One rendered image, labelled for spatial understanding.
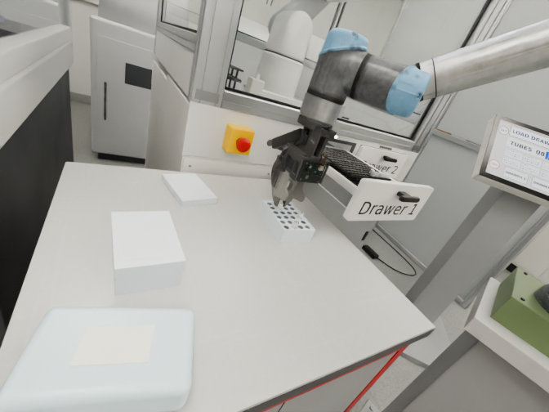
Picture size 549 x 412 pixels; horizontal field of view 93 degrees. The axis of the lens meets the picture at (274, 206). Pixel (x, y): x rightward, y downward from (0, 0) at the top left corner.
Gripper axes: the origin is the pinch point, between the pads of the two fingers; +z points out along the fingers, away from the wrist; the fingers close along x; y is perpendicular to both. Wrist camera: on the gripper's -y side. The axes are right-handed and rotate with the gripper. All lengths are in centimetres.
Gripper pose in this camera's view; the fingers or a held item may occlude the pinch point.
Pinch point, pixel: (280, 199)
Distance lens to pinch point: 62.8
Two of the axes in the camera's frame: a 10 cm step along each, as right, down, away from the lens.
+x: 8.6, 0.4, 5.1
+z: -3.1, 8.4, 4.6
